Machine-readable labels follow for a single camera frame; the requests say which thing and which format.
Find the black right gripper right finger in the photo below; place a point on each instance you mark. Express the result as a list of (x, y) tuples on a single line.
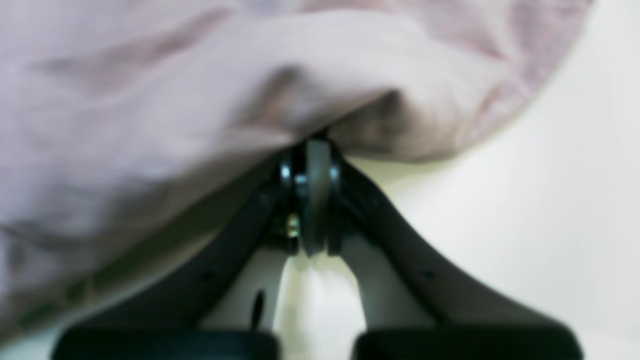
[(418, 305)]

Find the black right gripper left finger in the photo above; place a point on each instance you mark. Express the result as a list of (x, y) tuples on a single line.
[(220, 304)]

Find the mauve pink t-shirt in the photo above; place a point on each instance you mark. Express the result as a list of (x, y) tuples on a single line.
[(118, 115)]

